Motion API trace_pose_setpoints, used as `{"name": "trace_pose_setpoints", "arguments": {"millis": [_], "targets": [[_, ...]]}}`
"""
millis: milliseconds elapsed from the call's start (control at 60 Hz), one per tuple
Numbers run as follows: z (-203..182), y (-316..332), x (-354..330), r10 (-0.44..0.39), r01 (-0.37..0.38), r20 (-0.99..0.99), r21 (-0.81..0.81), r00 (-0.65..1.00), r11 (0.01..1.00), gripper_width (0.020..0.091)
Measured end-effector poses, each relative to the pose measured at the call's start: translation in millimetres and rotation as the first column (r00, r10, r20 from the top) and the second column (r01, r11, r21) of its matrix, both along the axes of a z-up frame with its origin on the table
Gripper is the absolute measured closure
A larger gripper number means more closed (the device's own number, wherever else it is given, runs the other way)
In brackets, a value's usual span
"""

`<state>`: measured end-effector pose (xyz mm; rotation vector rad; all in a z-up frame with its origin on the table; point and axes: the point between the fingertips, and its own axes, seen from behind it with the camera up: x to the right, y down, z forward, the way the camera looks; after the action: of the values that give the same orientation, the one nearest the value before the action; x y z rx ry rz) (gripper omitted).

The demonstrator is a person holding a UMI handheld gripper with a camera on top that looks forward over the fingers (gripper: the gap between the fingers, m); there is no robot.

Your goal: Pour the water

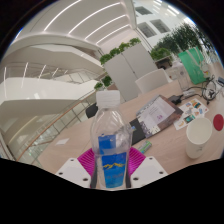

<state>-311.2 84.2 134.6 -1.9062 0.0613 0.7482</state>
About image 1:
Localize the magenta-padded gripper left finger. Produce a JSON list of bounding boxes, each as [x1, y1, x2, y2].
[[54, 147, 98, 190]]

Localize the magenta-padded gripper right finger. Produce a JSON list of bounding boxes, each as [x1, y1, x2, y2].
[[127, 146, 169, 189]]

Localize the clear blue-labelled water bottle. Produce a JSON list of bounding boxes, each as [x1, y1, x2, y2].
[[90, 89, 134, 191]]

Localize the white paper sheet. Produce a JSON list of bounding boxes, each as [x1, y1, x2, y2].
[[54, 137, 70, 147]]

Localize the black notebook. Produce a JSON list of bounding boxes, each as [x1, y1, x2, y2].
[[129, 117, 148, 146]]

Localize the glossy printed magazine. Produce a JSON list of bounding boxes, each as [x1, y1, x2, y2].
[[135, 94, 184, 139]]

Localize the white ceramic mug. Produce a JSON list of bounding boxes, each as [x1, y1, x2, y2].
[[185, 116, 214, 160]]

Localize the colourful sticker sheet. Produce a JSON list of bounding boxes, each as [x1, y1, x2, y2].
[[173, 98, 210, 131]]

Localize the black power adapter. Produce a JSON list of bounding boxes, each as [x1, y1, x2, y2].
[[167, 93, 184, 104]]

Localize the white chair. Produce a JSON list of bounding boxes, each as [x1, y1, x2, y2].
[[134, 68, 173, 95]]

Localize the potted green plants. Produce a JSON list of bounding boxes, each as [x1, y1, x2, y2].
[[93, 75, 113, 92]]

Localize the clear plastic jug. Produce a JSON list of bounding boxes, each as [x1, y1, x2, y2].
[[171, 60, 191, 92]]

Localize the white cabinet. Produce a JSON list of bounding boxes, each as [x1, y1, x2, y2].
[[103, 42, 158, 103]]

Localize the green tote bag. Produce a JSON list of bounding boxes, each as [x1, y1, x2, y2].
[[177, 46, 209, 85]]

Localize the green plants atop cabinet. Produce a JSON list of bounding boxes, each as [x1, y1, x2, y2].
[[99, 37, 142, 66]]

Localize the green hedge row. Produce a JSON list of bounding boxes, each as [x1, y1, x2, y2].
[[149, 21, 214, 63]]

